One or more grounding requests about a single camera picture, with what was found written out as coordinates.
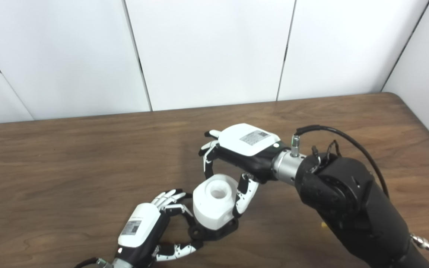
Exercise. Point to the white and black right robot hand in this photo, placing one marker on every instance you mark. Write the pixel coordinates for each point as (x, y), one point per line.
(248, 143)

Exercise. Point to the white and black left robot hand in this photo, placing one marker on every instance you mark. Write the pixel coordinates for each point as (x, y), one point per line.
(140, 227)

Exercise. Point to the round white cylinder piece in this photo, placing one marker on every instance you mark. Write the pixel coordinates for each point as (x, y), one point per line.
(210, 210)

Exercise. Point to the black flanged holder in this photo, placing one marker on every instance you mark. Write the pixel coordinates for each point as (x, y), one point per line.
(214, 234)

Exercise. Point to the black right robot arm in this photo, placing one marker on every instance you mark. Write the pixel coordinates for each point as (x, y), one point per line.
(348, 201)

